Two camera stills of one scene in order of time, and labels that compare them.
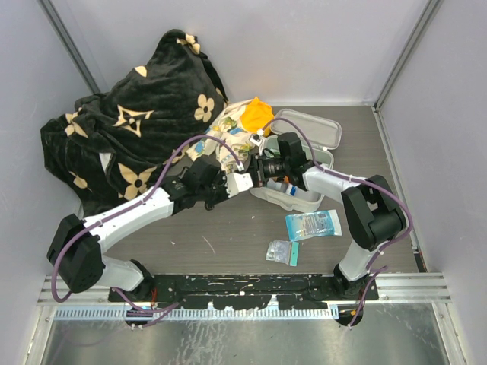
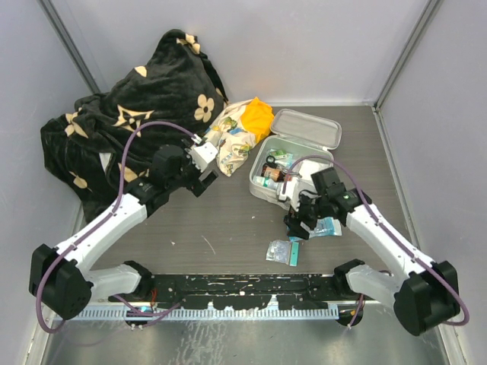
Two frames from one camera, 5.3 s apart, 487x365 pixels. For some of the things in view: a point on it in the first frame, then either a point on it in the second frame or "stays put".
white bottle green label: [272, 185] stays put
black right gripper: [257, 169] -> [293, 223]
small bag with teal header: [281, 251] stays put
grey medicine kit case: [318, 136] stays put
